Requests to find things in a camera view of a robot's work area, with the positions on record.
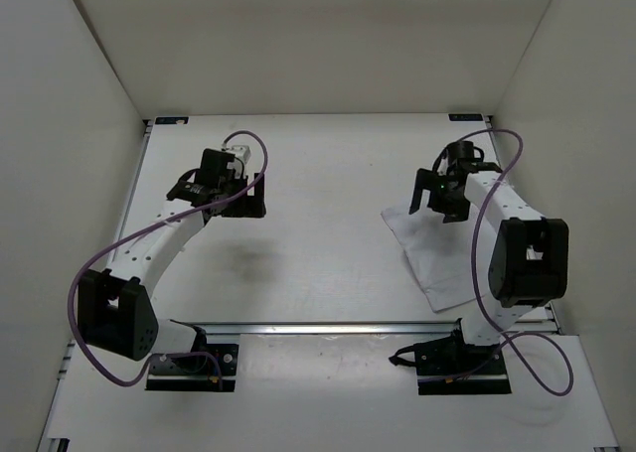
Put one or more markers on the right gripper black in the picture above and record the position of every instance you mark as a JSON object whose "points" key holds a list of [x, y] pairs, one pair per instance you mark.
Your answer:
{"points": [[426, 180]]}

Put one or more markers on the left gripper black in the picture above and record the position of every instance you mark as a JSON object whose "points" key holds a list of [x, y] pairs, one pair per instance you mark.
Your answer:
{"points": [[248, 205]]}

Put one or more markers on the white skirt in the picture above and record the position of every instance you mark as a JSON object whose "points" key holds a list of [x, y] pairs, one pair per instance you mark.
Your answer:
{"points": [[437, 253]]}

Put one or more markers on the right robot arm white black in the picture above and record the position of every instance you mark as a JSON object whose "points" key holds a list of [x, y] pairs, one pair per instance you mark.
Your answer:
{"points": [[528, 263]]}

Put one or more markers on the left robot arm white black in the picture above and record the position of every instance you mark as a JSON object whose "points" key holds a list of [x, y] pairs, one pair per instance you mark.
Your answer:
{"points": [[115, 311]]}

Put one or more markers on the right blue label sticker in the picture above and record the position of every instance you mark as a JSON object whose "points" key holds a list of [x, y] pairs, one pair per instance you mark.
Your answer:
{"points": [[465, 117]]}

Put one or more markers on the blue label sticker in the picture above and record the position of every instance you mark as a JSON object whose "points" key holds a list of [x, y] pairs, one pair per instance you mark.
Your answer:
{"points": [[465, 117], [171, 120]]}

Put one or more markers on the left blue label sticker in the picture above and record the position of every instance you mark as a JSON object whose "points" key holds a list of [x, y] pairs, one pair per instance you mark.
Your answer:
{"points": [[171, 120]]}

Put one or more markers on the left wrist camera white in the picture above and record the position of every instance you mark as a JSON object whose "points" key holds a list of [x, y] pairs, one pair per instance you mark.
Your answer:
{"points": [[240, 155]]}

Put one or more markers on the aluminium rail front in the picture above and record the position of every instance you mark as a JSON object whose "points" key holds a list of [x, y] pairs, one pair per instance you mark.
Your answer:
{"points": [[317, 328]]}

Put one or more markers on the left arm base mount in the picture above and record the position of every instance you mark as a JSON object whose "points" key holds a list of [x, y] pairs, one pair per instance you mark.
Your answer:
{"points": [[198, 374]]}

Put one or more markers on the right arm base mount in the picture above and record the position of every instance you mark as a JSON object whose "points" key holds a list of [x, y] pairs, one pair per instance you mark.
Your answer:
{"points": [[450, 366]]}

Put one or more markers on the aluminium frame left edge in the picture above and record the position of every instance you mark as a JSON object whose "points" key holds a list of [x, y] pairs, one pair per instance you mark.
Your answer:
{"points": [[46, 443]]}

